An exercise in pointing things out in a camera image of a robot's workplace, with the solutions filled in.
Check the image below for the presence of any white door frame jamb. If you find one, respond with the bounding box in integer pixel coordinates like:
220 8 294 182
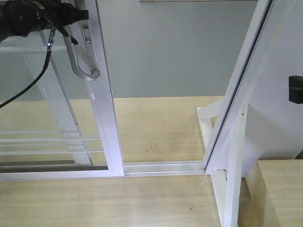
203 0 303 174

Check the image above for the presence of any grey door handle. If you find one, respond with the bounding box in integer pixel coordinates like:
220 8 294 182
64 21 100 82

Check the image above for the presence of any white support post with bracket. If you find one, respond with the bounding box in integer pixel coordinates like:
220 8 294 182
203 105 248 227

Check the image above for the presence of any black robot part at edge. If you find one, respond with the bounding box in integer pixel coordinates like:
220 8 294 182
288 76 303 104

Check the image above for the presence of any light wooden platform board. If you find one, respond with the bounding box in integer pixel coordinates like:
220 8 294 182
0 96 220 227

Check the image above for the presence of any white sliding glass door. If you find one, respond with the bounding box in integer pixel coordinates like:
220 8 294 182
0 0 124 181

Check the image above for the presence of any aluminium floor track rail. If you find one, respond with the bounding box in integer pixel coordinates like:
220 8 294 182
124 161 205 177

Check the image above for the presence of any light wooden box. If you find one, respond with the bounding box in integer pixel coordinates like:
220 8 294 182
238 159 303 227

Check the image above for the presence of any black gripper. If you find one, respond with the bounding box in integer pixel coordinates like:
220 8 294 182
7 0 89 45

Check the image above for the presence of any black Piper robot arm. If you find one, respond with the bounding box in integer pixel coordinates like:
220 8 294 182
0 0 89 44

